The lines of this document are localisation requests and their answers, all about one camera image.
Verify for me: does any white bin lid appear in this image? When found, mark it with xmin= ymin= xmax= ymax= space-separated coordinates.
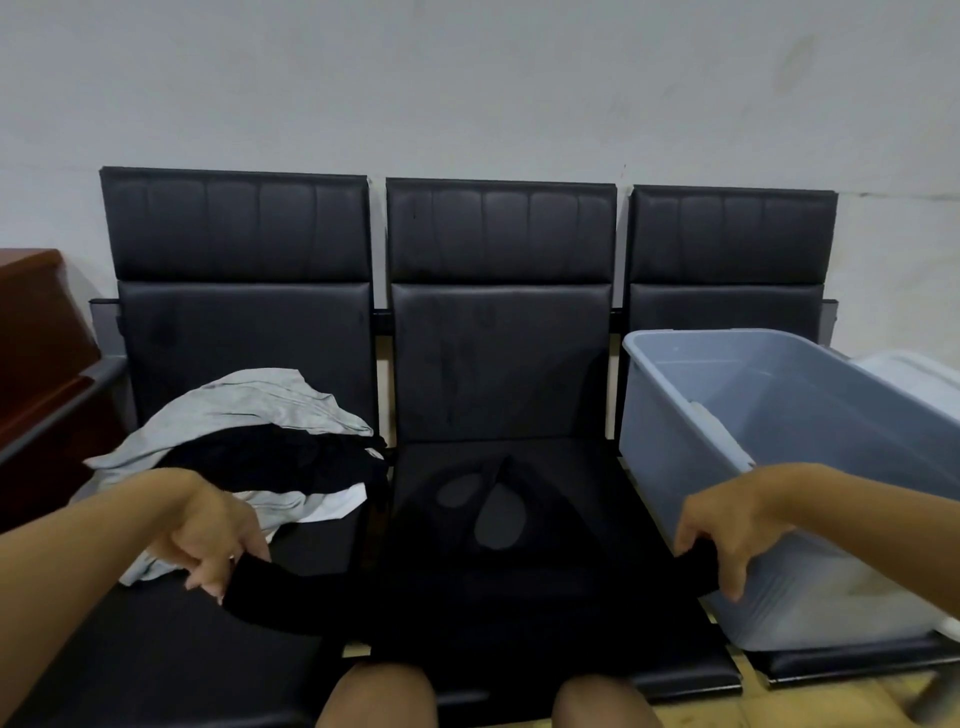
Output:
xmin=854 ymin=348 xmax=960 ymax=423

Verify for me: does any blue-grey plastic bin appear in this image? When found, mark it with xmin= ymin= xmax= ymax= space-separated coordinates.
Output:
xmin=618 ymin=328 xmax=960 ymax=652

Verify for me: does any person's left forearm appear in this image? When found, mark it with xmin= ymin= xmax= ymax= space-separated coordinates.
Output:
xmin=0 ymin=468 xmax=204 ymax=721

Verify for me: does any brown wooden cabinet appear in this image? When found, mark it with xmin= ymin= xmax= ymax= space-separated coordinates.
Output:
xmin=0 ymin=248 xmax=130 ymax=526

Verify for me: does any person's leg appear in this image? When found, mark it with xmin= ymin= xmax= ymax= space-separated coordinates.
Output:
xmin=314 ymin=663 xmax=439 ymax=728
xmin=551 ymin=674 xmax=666 ymax=728

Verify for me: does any person's left hand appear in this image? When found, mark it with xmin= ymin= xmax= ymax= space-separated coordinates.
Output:
xmin=146 ymin=468 xmax=274 ymax=606

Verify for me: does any gray metal bench leg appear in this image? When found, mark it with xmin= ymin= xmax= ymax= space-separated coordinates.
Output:
xmin=911 ymin=663 xmax=960 ymax=725

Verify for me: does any grey tank top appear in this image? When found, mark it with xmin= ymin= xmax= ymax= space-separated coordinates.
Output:
xmin=71 ymin=482 xmax=369 ymax=588

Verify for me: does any person's left leg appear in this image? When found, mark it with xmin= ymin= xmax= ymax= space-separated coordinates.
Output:
xmin=314 ymin=663 xmax=439 ymax=728

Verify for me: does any person's right forearm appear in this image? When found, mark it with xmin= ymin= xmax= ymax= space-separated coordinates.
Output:
xmin=761 ymin=462 xmax=960 ymax=624

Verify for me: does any person's right leg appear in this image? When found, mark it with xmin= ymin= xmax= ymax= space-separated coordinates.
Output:
xmin=551 ymin=674 xmax=666 ymax=728

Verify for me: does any person's right hand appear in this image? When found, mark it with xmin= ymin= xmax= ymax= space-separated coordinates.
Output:
xmin=672 ymin=463 xmax=798 ymax=603

